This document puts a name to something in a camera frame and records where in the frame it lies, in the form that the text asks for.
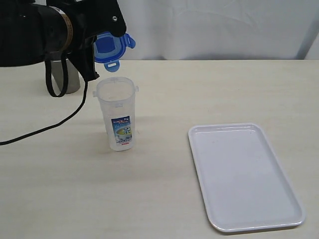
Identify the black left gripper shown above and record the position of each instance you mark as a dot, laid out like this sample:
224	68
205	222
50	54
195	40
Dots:
90	18

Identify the blue snap-lock lid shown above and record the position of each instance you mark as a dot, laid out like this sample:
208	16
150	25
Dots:
109	49

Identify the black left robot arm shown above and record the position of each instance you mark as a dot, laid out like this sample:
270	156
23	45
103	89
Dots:
31	33

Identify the clear plastic bottle container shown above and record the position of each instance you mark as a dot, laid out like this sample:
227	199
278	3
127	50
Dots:
116	96

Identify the white backdrop curtain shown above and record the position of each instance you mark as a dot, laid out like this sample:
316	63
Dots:
219	29

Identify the white rectangular tray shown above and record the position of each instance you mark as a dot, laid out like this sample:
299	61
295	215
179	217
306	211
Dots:
243	185

